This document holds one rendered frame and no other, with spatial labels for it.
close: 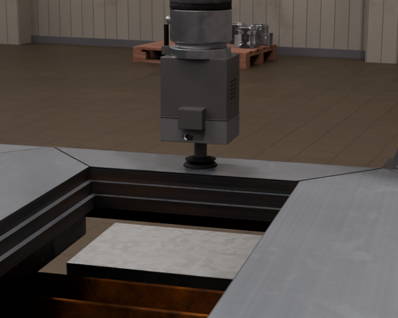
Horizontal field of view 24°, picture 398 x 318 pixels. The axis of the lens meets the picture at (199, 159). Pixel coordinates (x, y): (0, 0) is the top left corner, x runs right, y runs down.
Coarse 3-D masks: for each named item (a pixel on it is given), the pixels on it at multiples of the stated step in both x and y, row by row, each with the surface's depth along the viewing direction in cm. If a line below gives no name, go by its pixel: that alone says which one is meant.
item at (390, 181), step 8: (336, 176) 110; (344, 176) 110; (352, 176) 110; (360, 176) 110; (368, 176) 110; (376, 176) 110; (384, 176) 110; (392, 176) 110; (344, 184) 106; (352, 184) 106; (360, 184) 106; (368, 184) 106; (376, 184) 106; (384, 184) 106; (392, 184) 106
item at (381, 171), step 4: (380, 168) 114; (384, 168) 114; (356, 172) 112; (360, 172) 112; (364, 172) 112; (368, 172) 112; (372, 172) 112; (376, 172) 112; (380, 172) 112; (384, 172) 112; (388, 172) 112; (392, 172) 112; (396, 172) 112
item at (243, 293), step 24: (240, 288) 75; (264, 288) 75; (288, 288) 75; (312, 288) 75; (336, 288) 75; (360, 288) 75; (216, 312) 70; (240, 312) 70; (264, 312) 70; (288, 312) 70; (312, 312) 70; (336, 312) 70; (360, 312) 70; (384, 312) 70
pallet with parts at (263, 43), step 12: (240, 24) 878; (252, 24) 879; (264, 24) 880; (240, 36) 853; (252, 36) 847; (264, 36) 871; (144, 48) 861; (156, 48) 856; (240, 48) 852; (252, 48) 848; (264, 48) 864; (276, 48) 886; (144, 60) 864; (156, 60) 863; (240, 60) 822; (252, 60) 854
